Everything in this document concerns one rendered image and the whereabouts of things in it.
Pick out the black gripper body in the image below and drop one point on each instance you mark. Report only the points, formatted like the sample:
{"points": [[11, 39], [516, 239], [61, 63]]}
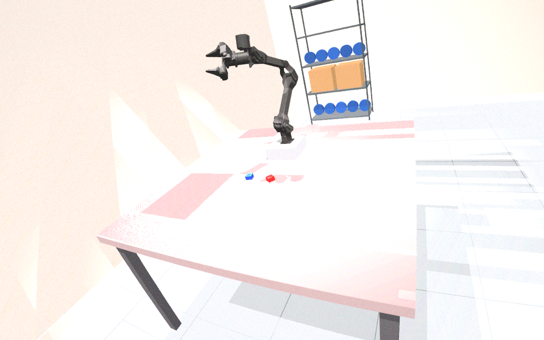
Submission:
{"points": [[223, 68]]}

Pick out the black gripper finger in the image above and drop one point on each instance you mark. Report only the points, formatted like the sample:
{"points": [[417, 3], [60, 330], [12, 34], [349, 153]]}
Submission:
{"points": [[215, 53], [214, 71]]}

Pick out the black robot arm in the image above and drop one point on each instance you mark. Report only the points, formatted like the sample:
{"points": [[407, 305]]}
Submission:
{"points": [[251, 56]]}

